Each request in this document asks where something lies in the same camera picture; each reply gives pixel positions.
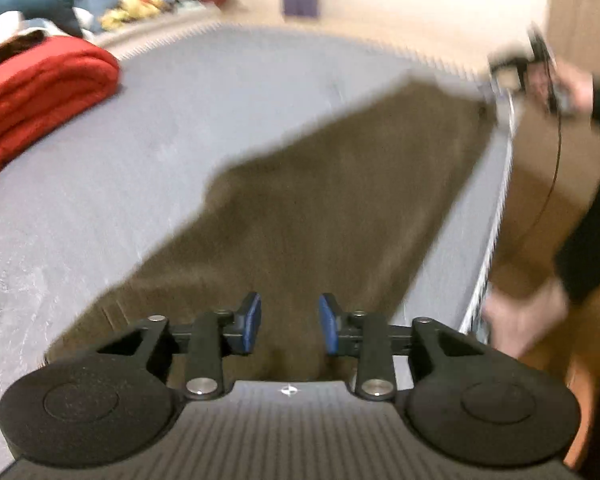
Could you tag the white fleece folded blanket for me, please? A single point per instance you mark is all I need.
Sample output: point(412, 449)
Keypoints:
point(0, 27)

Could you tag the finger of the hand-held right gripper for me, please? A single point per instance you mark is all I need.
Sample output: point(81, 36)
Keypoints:
point(502, 107)

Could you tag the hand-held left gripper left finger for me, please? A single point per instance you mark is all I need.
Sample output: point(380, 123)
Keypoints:
point(250, 321)

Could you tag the person's right hand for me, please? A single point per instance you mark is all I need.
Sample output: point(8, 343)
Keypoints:
point(575, 85)

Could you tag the orange yellow bear plush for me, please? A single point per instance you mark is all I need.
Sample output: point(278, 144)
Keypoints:
point(130, 7)

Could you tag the person's dark clothed body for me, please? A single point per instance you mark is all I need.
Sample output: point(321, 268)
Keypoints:
point(597, 230)

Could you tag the white mushroom plush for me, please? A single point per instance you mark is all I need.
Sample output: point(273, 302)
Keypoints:
point(84, 22)

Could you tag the person's bare leg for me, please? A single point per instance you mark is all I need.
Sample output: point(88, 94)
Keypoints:
point(525, 317)

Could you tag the purple folded mat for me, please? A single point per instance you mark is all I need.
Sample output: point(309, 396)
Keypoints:
point(301, 0)

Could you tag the dark teal shark plush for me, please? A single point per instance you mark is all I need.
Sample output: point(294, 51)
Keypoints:
point(40, 2)

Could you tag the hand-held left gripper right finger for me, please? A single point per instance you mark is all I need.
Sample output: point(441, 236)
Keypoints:
point(328, 322)

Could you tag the red folded quilt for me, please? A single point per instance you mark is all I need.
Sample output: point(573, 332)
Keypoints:
point(40, 90)

